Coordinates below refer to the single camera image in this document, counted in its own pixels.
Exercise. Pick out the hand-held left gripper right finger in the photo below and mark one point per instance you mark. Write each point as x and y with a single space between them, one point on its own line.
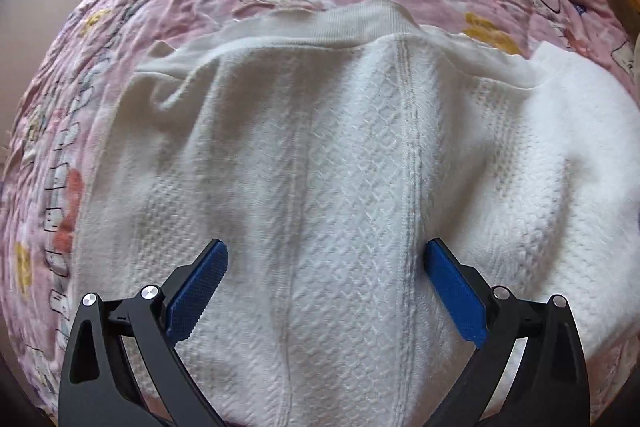
454 292

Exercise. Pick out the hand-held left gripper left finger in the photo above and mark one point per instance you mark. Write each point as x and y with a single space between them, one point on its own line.
196 288

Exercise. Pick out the white knit sweater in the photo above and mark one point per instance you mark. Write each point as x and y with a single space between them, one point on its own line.
350 187

